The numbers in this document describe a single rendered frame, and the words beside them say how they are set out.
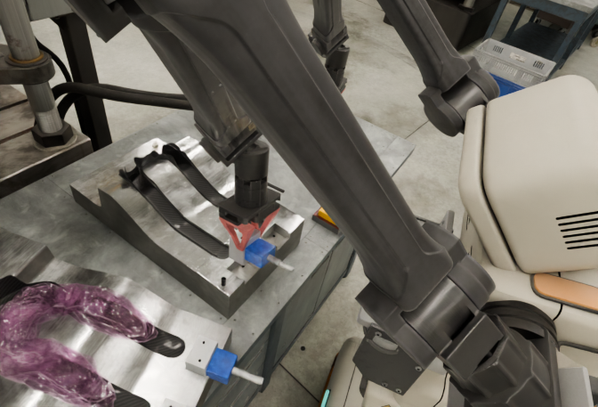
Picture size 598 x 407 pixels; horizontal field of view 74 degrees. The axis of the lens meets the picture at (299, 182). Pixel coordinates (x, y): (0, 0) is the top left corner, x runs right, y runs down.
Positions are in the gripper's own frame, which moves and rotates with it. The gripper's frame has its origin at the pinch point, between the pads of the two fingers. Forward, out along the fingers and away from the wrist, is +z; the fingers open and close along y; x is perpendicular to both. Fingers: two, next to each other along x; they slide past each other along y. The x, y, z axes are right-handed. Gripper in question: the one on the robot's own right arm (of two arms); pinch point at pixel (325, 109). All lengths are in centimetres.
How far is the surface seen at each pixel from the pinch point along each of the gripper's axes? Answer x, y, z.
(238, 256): 5, 58, 0
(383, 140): 18.0, -18.6, 14.8
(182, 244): -8, 57, 7
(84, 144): -60, 35, 19
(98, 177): -39, 50, 10
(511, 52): 77, -297, 63
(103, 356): -5, 82, 7
